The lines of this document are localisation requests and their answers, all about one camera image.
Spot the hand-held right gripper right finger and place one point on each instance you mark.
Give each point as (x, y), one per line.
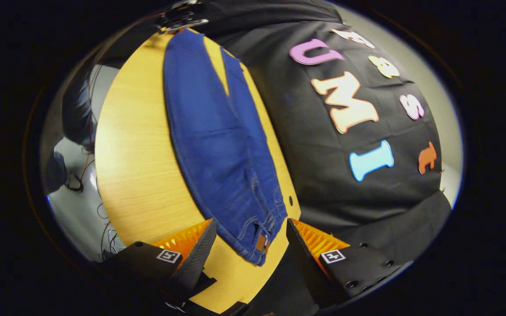
(303, 263)

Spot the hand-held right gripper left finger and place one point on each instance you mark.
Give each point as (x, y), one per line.
(193, 263)

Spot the blue denim jeans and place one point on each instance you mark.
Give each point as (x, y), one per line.
(218, 140)

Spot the black backdrop cloth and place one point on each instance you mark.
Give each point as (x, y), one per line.
(314, 175)

